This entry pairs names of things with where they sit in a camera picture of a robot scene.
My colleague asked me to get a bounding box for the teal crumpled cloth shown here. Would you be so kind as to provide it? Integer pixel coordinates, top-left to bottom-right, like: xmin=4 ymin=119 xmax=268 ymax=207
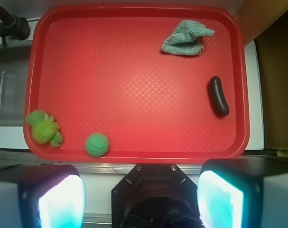
xmin=161 ymin=19 xmax=215 ymax=56

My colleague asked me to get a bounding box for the green spiky turtle toy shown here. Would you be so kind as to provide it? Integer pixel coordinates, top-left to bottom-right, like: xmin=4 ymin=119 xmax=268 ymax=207
xmin=25 ymin=110 xmax=64 ymax=148

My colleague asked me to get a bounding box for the red plastic tray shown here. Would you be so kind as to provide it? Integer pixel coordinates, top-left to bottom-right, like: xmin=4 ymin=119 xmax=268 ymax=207
xmin=24 ymin=4 xmax=250 ymax=164

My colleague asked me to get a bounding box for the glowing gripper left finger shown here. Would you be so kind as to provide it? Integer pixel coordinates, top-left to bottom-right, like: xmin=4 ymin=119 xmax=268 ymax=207
xmin=0 ymin=164 xmax=85 ymax=228

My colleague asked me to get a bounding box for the green textured ball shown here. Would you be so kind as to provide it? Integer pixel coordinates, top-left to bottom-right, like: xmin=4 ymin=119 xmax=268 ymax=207
xmin=85 ymin=133 xmax=110 ymax=157

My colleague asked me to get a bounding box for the dark plastic pickle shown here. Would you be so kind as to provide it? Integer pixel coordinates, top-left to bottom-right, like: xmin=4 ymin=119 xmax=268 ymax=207
xmin=209 ymin=76 xmax=230 ymax=116

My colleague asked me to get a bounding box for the black faucet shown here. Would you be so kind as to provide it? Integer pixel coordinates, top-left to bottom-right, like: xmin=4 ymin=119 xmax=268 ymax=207
xmin=0 ymin=5 xmax=30 ymax=48

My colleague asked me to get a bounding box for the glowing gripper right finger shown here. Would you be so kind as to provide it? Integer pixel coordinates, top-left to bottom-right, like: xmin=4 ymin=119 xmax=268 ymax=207
xmin=197 ymin=158 xmax=288 ymax=228

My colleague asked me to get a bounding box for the metal sink basin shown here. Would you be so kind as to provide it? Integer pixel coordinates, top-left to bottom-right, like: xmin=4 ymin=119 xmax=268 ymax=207
xmin=0 ymin=46 xmax=31 ymax=127

